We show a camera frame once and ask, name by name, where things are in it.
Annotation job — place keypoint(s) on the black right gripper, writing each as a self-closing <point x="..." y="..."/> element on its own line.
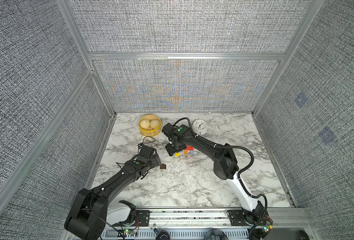
<point x="170" y="151"/>

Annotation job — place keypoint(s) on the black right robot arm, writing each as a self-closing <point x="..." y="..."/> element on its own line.
<point x="225" y="166"/>

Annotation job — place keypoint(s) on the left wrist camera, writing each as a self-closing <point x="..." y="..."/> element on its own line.
<point x="146" y="151"/>

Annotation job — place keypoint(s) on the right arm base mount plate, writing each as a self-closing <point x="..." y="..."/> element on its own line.
<point x="240" y="217"/>

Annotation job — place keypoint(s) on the left cream steamed bun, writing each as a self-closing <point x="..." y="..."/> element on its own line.
<point x="145" y="124"/>

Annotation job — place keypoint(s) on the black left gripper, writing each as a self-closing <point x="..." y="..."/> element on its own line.
<point x="155" y="163"/>

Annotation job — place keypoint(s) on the right cream steamed bun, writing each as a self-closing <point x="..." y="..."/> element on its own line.
<point x="154" y="124"/>

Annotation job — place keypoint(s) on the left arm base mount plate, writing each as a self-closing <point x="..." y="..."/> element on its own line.
<point x="139" y="218"/>

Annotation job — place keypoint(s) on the cream steamed bun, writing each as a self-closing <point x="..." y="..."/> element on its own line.
<point x="145" y="124"/>
<point x="154" y="124"/>

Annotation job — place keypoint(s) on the yellow rimmed wooden steamer basket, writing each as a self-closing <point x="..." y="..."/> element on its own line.
<point x="150" y="132"/>

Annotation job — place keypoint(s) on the white round alarm clock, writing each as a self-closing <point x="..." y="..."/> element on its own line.
<point x="199" y="127"/>

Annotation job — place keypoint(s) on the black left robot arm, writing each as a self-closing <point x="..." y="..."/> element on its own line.
<point x="88" y="214"/>

